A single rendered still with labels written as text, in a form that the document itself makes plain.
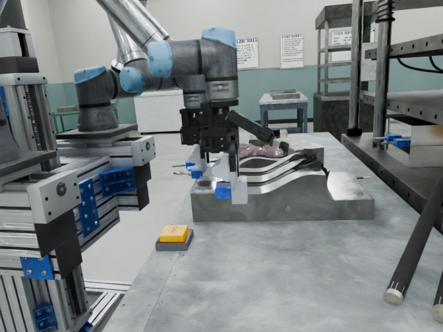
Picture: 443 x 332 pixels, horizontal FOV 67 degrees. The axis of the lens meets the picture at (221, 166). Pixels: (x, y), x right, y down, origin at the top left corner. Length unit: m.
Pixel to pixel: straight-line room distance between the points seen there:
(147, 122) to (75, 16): 3.25
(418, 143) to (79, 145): 1.34
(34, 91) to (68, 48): 8.48
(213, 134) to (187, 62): 0.16
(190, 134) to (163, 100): 6.68
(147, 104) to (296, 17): 3.81
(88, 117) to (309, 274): 0.95
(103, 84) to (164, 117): 6.48
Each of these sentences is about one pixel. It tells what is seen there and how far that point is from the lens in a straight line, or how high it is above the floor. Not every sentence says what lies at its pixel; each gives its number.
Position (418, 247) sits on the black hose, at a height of 0.86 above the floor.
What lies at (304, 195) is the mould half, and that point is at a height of 0.87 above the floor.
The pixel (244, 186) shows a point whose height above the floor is 0.95.
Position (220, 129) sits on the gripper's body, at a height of 1.09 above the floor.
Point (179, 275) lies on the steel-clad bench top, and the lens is 0.76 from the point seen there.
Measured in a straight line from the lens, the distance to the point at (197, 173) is 1.12.
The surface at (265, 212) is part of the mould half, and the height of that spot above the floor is 0.83.
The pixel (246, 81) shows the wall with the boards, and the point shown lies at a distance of 8.21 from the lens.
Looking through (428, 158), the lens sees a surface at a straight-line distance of 1.61.
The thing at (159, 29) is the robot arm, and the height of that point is 1.32.
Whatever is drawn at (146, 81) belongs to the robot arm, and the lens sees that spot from 1.07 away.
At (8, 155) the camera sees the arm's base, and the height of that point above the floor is 1.05.
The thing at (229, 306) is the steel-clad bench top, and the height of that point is 0.80.
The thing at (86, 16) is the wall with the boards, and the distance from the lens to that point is 9.50.
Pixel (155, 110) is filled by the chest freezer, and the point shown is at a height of 0.55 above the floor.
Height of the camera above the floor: 1.20
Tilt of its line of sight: 15 degrees down
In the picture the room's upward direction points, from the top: 4 degrees counter-clockwise
